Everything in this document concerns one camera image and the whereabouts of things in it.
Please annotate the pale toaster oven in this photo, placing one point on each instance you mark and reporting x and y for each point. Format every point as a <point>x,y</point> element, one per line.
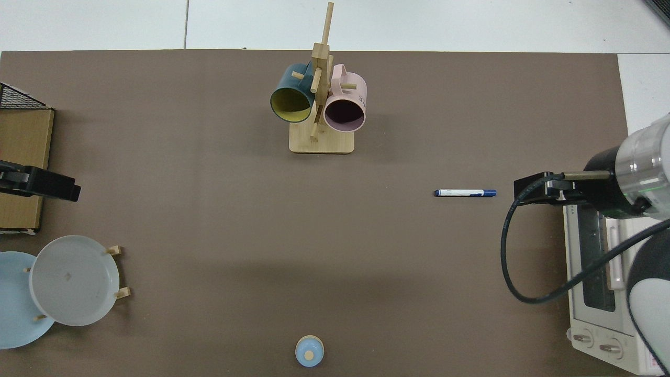
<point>586,314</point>

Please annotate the grey plate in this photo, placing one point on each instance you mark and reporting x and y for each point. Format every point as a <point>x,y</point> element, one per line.
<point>73,283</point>

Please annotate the brown table cloth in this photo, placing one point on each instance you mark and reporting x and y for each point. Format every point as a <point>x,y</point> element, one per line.
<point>220,220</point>

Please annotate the light blue plate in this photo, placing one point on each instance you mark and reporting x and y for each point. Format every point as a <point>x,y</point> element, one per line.
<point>13,309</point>

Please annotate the blue and white marker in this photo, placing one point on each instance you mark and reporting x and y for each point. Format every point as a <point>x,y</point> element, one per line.
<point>460,192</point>

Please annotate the wooden plate rack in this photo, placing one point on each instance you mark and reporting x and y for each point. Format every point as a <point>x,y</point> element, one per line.
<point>123,293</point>

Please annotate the dark teal cup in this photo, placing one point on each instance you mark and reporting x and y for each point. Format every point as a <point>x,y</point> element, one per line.
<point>290,84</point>

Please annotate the wooden cup stand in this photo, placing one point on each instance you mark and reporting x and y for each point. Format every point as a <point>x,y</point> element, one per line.
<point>322,142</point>

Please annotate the pink cup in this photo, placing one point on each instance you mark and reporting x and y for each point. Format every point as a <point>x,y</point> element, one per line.
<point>350,86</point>

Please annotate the dark grey panel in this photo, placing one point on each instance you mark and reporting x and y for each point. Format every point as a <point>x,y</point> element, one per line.
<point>660,9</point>

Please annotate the small blue round bell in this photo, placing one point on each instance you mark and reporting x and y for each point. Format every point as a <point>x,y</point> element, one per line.
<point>309,352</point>

